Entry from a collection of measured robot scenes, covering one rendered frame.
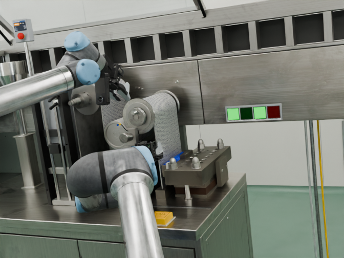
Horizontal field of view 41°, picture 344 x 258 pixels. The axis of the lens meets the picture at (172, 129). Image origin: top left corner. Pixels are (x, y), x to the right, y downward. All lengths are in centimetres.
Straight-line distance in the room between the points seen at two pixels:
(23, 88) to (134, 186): 41
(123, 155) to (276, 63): 96
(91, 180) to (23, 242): 89
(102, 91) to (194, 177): 49
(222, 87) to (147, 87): 38
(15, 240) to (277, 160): 300
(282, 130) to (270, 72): 248
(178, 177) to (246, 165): 284
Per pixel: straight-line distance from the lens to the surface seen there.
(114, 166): 122
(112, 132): 194
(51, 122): 198
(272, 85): 200
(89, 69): 136
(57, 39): 245
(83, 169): 123
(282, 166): 454
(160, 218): 163
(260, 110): 201
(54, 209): 200
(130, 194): 115
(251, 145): 455
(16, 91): 131
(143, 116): 182
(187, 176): 179
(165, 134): 193
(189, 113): 212
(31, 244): 203
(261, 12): 199
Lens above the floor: 151
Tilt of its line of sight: 10 degrees down
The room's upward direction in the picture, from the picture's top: 7 degrees counter-clockwise
